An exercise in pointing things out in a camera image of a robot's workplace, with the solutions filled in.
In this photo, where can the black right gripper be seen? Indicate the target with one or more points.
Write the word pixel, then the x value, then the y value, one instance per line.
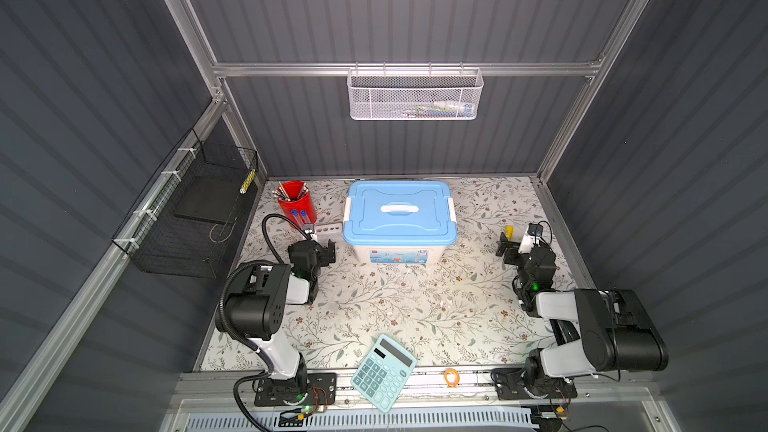
pixel 506 244

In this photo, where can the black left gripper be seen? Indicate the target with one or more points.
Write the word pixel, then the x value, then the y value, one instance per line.
pixel 324 255

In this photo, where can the beige plastic storage bin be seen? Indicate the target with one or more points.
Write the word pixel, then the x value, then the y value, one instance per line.
pixel 399 255

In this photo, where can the clear test tube blue cap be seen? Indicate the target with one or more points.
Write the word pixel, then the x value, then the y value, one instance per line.
pixel 296 217

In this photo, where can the blue plastic bin lid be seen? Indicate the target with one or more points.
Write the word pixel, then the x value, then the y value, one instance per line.
pixel 409 190

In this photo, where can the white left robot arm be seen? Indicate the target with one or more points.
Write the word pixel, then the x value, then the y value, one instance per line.
pixel 250 310

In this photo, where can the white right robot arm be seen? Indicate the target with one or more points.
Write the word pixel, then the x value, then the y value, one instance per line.
pixel 596 331

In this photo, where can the yellow capped tube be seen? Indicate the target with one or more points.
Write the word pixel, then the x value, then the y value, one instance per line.
pixel 509 232

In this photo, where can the white test tube rack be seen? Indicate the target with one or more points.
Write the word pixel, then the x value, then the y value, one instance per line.
pixel 322 233

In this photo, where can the red ribbed plastic cup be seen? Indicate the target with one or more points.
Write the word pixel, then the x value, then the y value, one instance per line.
pixel 295 195

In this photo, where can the teal desk calculator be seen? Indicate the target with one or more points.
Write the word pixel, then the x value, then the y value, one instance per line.
pixel 383 373

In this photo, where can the black wire wall basket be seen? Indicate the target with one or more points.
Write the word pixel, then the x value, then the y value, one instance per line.
pixel 191 220

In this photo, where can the white wire mesh basket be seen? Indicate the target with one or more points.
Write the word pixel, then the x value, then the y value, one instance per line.
pixel 417 94

